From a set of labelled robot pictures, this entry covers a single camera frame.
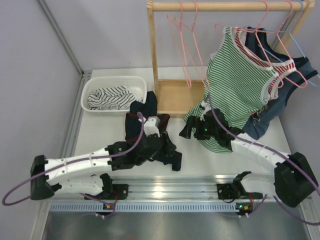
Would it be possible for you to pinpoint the pink hanger under green top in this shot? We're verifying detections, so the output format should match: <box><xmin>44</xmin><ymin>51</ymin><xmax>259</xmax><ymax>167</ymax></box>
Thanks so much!
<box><xmin>214</xmin><ymin>0</ymin><xmax>284</xmax><ymax>88</ymax></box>

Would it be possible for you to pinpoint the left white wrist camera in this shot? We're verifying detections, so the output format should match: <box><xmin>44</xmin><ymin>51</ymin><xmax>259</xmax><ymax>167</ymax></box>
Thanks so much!
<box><xmin>138</xmin><ymin>116</ymin><xmax>160</xmax><ymax>137</ymax></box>

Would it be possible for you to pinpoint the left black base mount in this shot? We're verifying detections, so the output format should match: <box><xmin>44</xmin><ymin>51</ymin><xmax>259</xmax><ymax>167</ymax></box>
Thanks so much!
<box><xmin>88</xmin><ymin>184</ymin><xmax>129</xmax><ymax>200</ymax></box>

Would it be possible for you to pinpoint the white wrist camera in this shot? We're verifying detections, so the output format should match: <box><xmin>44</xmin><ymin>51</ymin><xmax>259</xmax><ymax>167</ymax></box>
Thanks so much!
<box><xmin>200</xmin><ymin>101</ymin><xmax>213</xmax><ymax>119</ymax></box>
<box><xmin>138</xmin><ymin>116</ymin><xmax>160</xmax><ymax>137</ymax></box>

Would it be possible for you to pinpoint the aluminium rail frame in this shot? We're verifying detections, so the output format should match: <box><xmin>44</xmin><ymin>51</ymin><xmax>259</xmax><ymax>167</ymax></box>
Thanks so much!
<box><xmin>39</xmin><ymin>69</ymin><xmax>313</xmax><ymax>201</ymax></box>

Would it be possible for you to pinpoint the black white striped shirt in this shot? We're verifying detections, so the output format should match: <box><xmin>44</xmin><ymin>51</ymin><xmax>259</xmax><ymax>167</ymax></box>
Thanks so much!
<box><xmin>87</xmin><ymin>85</ymin><xmax>143</xmax><ymax>111</ymax></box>

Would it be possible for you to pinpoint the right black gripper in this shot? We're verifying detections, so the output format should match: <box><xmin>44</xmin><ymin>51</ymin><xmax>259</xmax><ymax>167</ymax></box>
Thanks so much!
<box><xmin>179</xmin><ymin>115</ymin><xmax>219</xmax><ymax>140</ymax></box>

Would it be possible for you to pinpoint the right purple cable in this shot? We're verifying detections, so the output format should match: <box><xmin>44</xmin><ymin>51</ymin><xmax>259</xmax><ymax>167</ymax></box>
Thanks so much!
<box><xmin>206</xmin><ymin>94</ymin><xmax>320</xmax><ymax>226</ymax></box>

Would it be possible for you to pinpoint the pink hanger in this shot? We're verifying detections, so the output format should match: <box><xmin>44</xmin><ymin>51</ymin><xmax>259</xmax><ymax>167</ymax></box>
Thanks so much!
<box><xmin>167</xmin><ymin>1</ymin><xmax>192</xmax><ymax>89</ymax></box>
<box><xmin>172</xmin><ymin>1</ymin><xmax>210</xmax><ymax>89</ymax></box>
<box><xmin>237</xmin><ymin>0</ymin><xmax>315</xmax><ymax>88</ymax></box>
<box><xmin>214</xmin><ymin>0</ymin><xmax>284</xmax><ymax>88</ymax></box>

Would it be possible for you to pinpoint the wooden clothes rack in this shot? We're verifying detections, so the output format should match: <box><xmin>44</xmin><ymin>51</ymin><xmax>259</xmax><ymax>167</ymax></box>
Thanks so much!
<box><xmin>146</xmin><ymin>0</ymin><xmax>316</xmax><ymax>118</ymax></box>

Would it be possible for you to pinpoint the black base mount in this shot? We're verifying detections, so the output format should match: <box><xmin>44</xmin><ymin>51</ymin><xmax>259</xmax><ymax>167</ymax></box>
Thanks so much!
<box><xmin>216</xmin><ymin>183</ymin><xmax>250</xmax><ymax>200</ymax></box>
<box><xmin>88</xmin><ymin>184</ymin><xmax>129</xmax><ymax>200</ymax></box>

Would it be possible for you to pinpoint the dark blue tank top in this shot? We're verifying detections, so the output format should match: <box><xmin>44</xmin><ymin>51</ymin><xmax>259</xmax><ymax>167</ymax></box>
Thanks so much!
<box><xmin>243</xmin><ymin>31</ymin><xmax>318</xmax><ymax>140</ymax></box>

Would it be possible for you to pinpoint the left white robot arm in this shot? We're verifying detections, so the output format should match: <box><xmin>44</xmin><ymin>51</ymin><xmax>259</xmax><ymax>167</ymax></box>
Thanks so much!
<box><xmin>30</xmin><ymin>131</ymin><xmax>182</xmax><ymax>201</ymax></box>

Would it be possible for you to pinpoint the green striped tank top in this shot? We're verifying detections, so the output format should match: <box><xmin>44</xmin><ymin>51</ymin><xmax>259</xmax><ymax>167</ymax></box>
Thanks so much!
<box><xmin>183</xmin><ymin>26</ymin><xmax>280</xmax><ymax>154</ymax></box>

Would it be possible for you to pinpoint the pink hanger under red top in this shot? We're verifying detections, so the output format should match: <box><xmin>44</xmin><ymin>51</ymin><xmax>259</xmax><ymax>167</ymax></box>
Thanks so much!
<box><xmin>237</xmin><ymin>0</ymin><xmax>315</xmax><ymax>88</ymax></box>

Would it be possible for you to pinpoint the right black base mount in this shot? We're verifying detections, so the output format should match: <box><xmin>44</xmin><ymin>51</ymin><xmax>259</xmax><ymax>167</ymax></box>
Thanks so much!
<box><xmin>216</xmin><ymin>183</ymin><xmax>250</xmax><ymax>200</ymax></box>

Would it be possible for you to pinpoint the white plastic basket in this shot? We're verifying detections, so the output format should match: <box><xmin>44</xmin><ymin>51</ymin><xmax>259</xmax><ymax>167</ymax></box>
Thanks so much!
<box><xmin>80</xmin><ymin>76</ymin><xmax>147</xmax><ymax>116</ymax></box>

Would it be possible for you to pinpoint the red striped tank top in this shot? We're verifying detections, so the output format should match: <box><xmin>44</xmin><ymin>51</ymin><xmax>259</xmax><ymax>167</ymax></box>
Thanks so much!
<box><xmin>233</xmin><ymin>28</ymin><xmax>296</xmax><ymax>101</ymax></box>

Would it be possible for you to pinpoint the blue hanger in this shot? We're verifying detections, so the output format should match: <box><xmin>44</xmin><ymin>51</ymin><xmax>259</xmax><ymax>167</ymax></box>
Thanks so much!
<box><xmin>257</xmin><ymin>0</ymin><xmax>320</xmax><ymax>88</ymax></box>

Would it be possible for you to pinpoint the slotted grey cable duct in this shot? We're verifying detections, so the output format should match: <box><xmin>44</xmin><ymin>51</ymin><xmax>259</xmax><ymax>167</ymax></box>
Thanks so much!
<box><xmin>49</xmin><ymin>201</ymin><xmax>252</xmax><ymax>213</ymax></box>

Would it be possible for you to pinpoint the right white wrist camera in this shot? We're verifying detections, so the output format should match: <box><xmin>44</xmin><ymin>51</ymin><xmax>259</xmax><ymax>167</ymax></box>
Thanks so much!
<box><xmin>200</xmin><ymin>101</ymin><xmax>213</xmax><ymax>119</ymax></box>

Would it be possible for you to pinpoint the navy maroon tank top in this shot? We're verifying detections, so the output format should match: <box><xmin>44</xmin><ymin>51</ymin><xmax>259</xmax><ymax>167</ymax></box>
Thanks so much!
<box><xmin>124</xmin><ymin>90</ymin><xmax>183</xmax><ymax>172</ymax></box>

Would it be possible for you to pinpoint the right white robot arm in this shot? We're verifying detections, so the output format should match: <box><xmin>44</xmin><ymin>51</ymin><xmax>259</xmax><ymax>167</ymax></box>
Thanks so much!
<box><xmin>179</xmin><ymin>109</ymin><xmax>319</xmax><ymax>208</ymax></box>

